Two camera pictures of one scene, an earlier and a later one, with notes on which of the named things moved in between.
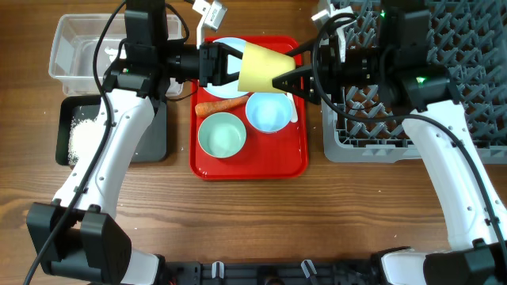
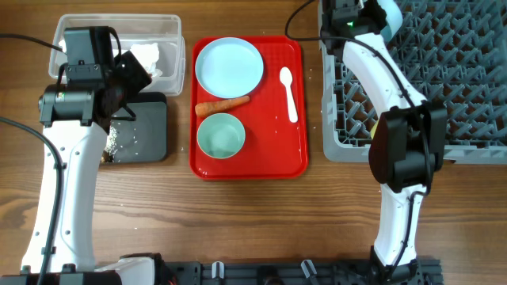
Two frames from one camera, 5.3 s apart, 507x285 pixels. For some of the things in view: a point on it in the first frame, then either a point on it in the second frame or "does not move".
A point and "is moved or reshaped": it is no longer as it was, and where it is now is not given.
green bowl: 222,134 does not move
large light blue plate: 214,60 does not move
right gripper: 325,72 -> 370,18
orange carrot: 205,108 does not move
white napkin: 113,53 is moved or reshaped
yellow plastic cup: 260,65 -> 374,130
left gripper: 212,62 -> 136,77
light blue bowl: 268,112 -> 394,17
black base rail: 358,272 does not move
